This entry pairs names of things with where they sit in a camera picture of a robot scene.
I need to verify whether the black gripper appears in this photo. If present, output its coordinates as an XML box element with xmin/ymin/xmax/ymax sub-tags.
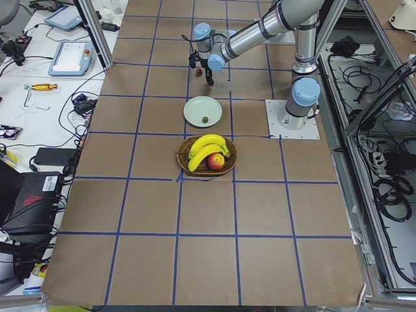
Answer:
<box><xmin>198</xmin><ymin>58</ymin><xmax>214</xmax><ymax>86</ymax></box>

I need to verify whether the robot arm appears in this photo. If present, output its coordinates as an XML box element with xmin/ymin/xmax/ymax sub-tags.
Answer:
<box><xmin>188</xmin><ymin>0</ymin><xmax>324</xmax><ymax>131</ymax></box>

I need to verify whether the light green plate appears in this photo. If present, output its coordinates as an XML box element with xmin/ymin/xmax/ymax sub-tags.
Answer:
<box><xmin>183</xmin><ymin>96</ymin><xmax>222</xmax><ymax>127</ymax></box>

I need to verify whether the yellow banana bunch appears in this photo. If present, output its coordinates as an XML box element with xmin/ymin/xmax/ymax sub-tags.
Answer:
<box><xmin>188</xmin><ymin>134</ymin><xmax>229</xmax><ymax>172</ymax></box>

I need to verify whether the woven wicker basket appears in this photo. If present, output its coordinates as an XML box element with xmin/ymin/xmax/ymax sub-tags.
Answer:
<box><xmin>176</xmin><ymin>136</ymin><xmax>238</xmax><ymax>177</ymax></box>

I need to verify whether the red yellow apple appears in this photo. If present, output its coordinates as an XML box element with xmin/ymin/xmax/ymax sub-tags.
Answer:
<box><xmin>207</xmin><ymin>153</ymin><xmax>225</xmax><ymax>171</ymax></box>

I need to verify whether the blue teach pendant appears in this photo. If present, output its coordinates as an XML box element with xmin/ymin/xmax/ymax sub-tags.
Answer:
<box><xmin>44</xmin><ymin>6</ymin><xmax>82</xmax><ymax>31</ymax></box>
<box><xmin>48</xmin><ymin>40</ymin><xmax>94</xmax><ymax>77</ymax></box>

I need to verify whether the black power adapter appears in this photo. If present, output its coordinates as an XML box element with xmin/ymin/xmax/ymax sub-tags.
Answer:
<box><xmin>34</xmin><ymin>148</ymin><xmax>76</xmax><ymax>166</ymax></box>

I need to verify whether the black computer box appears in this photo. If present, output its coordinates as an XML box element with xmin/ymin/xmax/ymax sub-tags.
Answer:
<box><xmin>1</xmin><ymin>161</ymin><xmax>63</xmax><ymax>236</ymax></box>

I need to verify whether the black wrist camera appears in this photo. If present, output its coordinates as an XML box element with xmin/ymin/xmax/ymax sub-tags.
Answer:
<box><xmin>188</xmin><ymin>53</ymin><xmax>199</xmax><ymax>69</ymax></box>

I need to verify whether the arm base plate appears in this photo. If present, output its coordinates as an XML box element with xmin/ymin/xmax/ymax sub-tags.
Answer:
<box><xmin>265</xmin><ymin>99</ymin><xmax>320</xmax><ymax>140</ymax></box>

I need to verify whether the aluminium frame post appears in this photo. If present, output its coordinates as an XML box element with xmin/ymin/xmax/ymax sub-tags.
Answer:
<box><xmin>73</xmin><ymin>0</ymin><xmax>113</xmax><ymax>70</ymax></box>

